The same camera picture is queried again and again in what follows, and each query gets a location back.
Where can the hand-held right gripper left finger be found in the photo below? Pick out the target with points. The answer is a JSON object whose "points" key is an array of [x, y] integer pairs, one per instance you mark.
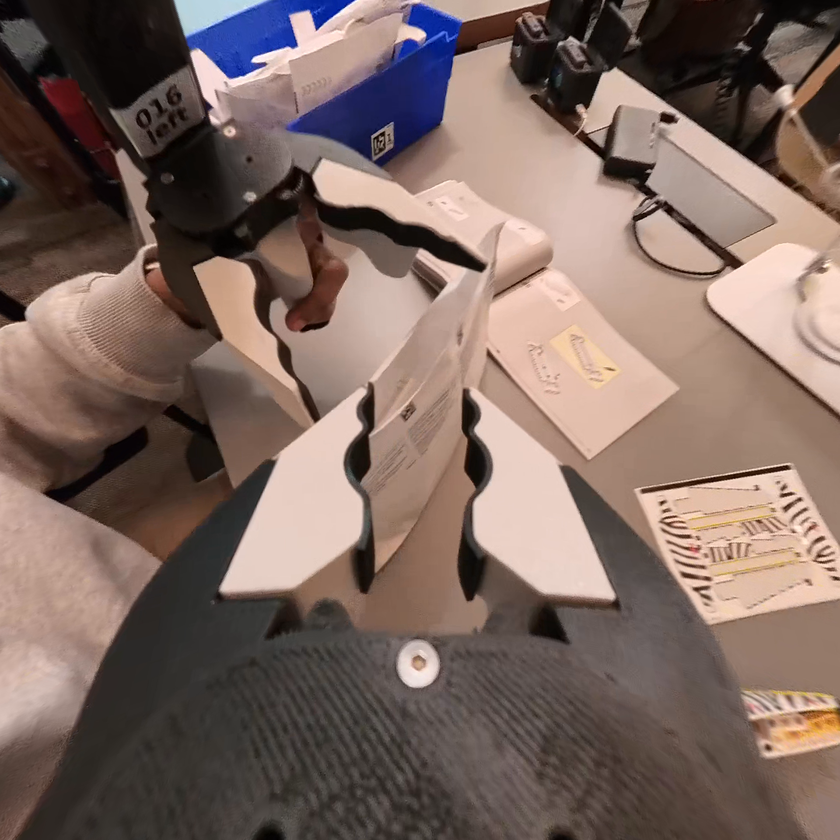
{"points": [[295, 525]]}

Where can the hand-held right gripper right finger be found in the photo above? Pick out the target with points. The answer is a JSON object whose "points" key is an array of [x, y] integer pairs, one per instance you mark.
{"points": [[538, 525]]}

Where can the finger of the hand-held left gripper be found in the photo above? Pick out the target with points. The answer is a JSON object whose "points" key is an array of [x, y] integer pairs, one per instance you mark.
{"points": [[367, 197], [243, 308]]}

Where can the blue plastic bin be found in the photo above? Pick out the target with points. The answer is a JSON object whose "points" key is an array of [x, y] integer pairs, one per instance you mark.
{"points": [[394, 98]]}

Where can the instruction booklet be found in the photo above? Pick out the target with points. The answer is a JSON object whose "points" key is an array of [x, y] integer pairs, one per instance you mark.
{"points": [[590, 380]]}

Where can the white paper parts bag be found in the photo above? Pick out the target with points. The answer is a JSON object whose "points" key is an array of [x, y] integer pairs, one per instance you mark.
{"points": [[256, 98], [341, 59], [433, 367]]}

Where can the person's left forearm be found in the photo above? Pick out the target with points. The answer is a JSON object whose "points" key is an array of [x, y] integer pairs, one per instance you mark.
{"points": [[79, 354]]}

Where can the yellow zebra lego model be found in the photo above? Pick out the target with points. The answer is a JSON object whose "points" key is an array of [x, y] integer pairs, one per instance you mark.
{"points": [[794, 722]]}

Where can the person's left hand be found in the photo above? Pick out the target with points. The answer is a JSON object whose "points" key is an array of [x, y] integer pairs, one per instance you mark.
{"points": [[321, 295]]}

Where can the black office chair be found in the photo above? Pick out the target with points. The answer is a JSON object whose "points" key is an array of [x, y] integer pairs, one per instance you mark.
{"points": [[118, 453]]}

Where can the zebra sticker sheet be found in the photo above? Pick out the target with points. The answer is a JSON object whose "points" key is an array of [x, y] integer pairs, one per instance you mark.
{"points": [[741, 544]]}

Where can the white tablet stand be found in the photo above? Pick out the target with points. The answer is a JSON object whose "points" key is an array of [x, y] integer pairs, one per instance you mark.
{"points": [[754, 308]]}

